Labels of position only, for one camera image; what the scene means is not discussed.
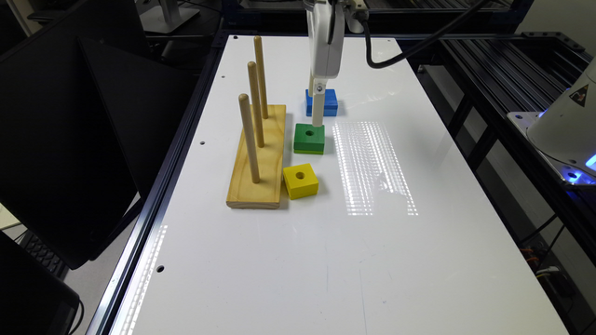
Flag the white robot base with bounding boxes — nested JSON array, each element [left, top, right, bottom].
[[508, 62, 595, 187]]

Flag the monitor stand silver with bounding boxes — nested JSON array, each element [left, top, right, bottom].
[[140, 0, 200, 34]]

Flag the near wooden peg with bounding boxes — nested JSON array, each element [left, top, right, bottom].
[[238, 93, 260, 183]]

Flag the yellow wooden block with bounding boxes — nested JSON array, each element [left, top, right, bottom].
[[282, 164, 318, 200]]

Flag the black aluminium frame rails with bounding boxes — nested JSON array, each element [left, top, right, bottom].
[[409, 36, 595, 260]]

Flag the black monitor left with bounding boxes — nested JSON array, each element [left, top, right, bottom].
[[0, 0, 187, 271]]

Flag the black laptop corner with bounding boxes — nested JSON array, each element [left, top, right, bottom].
[[1, 234, 79, 335]]

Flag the far wooden peg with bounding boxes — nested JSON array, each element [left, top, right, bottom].
[[253, 35, 268, 119]]

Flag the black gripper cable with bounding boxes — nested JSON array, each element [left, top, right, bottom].
[[360, 0, 490, 70]]

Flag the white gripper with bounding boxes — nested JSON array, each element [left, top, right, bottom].
[[305, 0, 345, 127]]

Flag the middle wooden peg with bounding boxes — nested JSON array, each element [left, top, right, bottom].
[[247, 61, 264, 148]]

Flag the blue wooden block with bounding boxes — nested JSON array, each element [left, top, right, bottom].
[[305, 89, 338, 116]]

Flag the black keyboard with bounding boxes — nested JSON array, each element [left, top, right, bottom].
[[20, 231, 67, 280]]

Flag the green wooden block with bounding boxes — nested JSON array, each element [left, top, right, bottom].
[[293, 124, 325, 154]]

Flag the wooden base board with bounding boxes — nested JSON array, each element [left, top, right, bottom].
[[226, 104, 286, 209]]

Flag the wooden peg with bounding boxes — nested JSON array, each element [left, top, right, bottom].
[[238, 93, 260, 183], [253, 35, 268, 119], [247, 61, 264, 148]]

